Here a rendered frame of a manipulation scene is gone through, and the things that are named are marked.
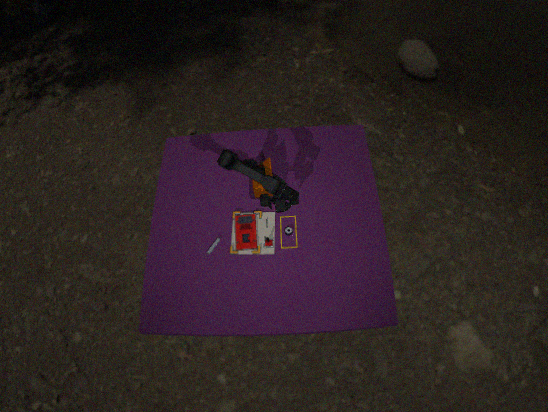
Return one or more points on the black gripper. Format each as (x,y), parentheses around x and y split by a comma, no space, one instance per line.
(265,200)

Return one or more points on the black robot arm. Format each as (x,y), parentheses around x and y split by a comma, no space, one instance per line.
(274,185)

